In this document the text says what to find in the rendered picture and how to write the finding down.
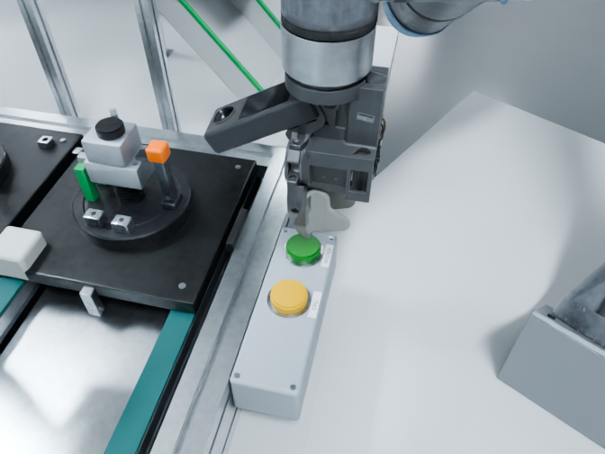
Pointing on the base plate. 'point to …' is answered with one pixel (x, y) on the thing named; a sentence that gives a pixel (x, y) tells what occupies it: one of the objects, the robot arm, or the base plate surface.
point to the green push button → (302, 249)
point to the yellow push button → (289, 296)
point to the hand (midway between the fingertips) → (302, 227)
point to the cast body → (114, 154)
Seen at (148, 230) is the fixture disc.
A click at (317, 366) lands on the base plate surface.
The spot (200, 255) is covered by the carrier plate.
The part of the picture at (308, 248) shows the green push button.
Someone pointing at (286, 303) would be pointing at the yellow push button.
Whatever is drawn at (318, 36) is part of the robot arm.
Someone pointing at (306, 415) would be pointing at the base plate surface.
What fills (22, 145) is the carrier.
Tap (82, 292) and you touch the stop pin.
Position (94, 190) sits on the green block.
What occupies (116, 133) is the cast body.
